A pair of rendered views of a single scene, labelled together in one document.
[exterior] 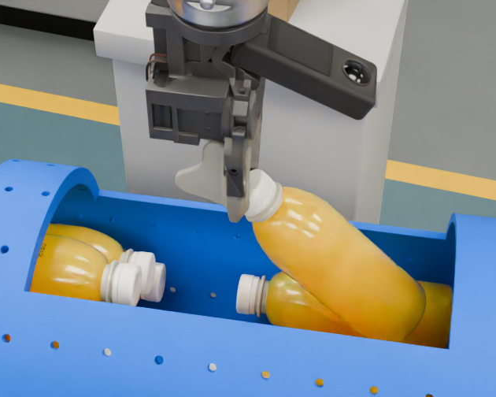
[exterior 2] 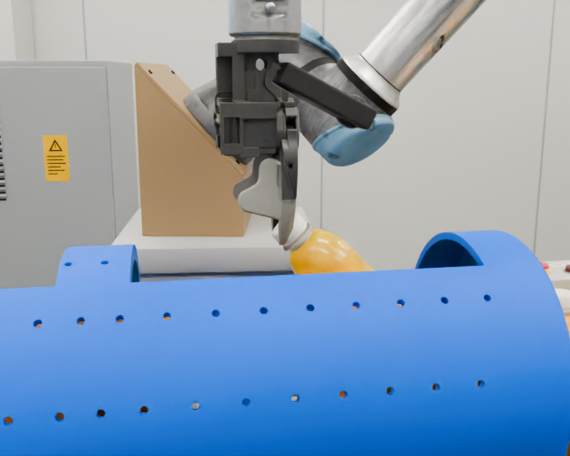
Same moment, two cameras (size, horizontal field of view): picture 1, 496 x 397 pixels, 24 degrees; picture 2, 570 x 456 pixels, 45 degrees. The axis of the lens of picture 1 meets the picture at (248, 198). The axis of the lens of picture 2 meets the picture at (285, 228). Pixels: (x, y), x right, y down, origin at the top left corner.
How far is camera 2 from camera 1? 0.61 m
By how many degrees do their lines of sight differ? 39
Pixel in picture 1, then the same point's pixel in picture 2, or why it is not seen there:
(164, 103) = (233, 115)
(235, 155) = (291, 148)
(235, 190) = (289, 192)
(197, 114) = (257, 127)
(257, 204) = (298, 226)
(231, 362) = (325, 301)
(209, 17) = (270, 23)
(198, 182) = (257, 198)
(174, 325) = (269, 283)
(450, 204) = not seen: outside the picture
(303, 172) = not seen: hidden behind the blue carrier
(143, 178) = not seen: hidden behind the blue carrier
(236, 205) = (289, 211)
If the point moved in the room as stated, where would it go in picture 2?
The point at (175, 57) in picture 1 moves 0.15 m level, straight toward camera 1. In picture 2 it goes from (238, 82) to (301, 84)
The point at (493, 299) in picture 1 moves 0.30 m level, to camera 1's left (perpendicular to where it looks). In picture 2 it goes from (494, 240) to (213, 265)
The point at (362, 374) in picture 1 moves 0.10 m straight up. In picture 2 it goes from (431, 290) to (436, 185)
